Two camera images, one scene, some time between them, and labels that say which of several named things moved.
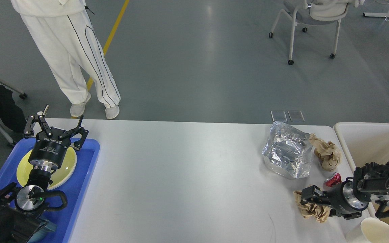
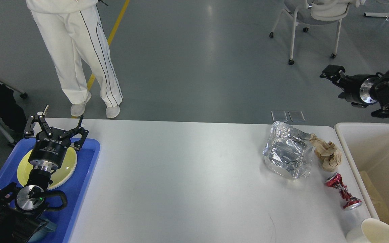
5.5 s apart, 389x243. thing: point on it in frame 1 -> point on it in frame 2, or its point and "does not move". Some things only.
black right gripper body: (341, 198) -> (356, 88)
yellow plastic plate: (59, 176) does not move
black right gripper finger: (313, 194) -> (335, 74)
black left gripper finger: (83, 133) does not move
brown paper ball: (328, 153) does not move
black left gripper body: (48, 152) does not move
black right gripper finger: (347, 215) -> (342, 95)
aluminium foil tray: (287, 152) does not move
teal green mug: (44, 229) does not move
